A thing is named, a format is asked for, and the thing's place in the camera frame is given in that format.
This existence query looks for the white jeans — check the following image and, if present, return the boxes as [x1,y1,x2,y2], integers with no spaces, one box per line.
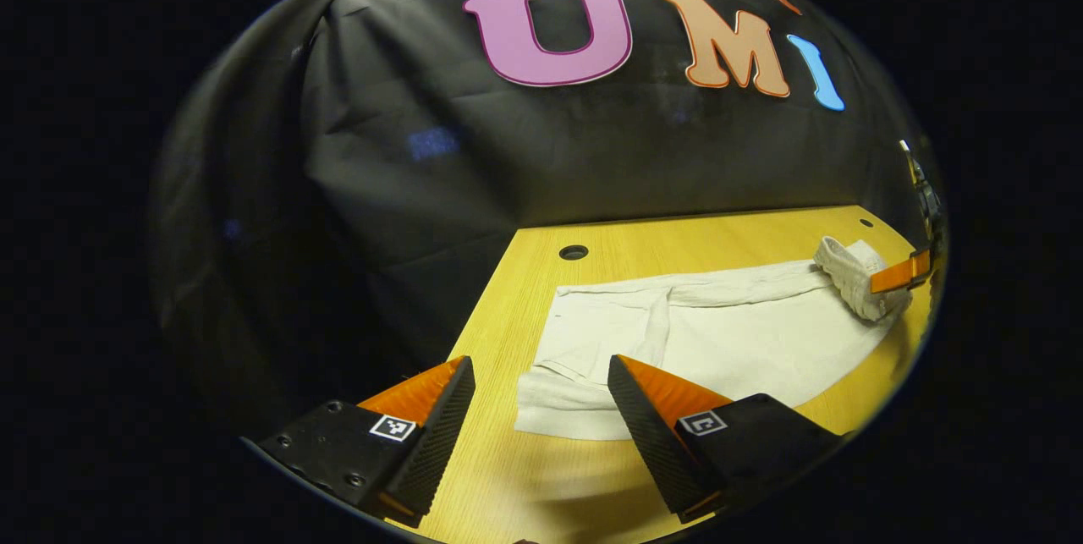
[513,235,916,442]

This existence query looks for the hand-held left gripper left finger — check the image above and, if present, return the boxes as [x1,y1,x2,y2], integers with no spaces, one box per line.
[254,355,477,528]

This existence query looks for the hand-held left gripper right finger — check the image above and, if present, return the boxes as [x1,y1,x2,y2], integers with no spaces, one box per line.
[607,354,847,525]

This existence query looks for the black backdrop cloth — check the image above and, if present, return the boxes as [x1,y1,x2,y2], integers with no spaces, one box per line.
[146,0,942,452]

